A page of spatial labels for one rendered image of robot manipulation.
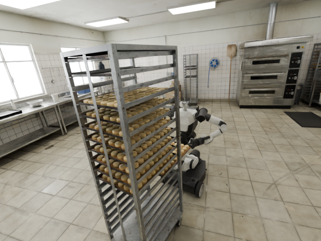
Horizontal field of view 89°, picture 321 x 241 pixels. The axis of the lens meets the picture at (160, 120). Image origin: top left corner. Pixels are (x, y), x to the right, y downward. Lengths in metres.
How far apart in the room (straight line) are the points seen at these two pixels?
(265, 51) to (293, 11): 1.70
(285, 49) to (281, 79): 0.81
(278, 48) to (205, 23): 2.49
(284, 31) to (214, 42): 2.11
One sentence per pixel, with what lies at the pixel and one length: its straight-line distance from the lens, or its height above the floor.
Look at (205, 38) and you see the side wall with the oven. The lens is 6.80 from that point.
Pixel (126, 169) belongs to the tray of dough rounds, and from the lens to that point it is 1.16.
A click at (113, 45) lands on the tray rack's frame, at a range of 0.87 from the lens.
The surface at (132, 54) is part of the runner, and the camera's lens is 1.00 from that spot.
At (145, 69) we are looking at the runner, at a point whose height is 1.68.
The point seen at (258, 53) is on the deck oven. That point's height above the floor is 1.67.
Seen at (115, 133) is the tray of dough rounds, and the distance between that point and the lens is 1.07.
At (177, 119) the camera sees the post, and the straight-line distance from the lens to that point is 1.44.
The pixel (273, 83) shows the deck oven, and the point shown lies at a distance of 6.08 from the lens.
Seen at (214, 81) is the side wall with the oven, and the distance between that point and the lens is 6.84.
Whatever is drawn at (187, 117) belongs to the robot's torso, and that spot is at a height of 1.05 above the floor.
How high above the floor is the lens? 1.73
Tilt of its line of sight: 20 degrees down
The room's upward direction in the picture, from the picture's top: 5 degrees counter-clockwise
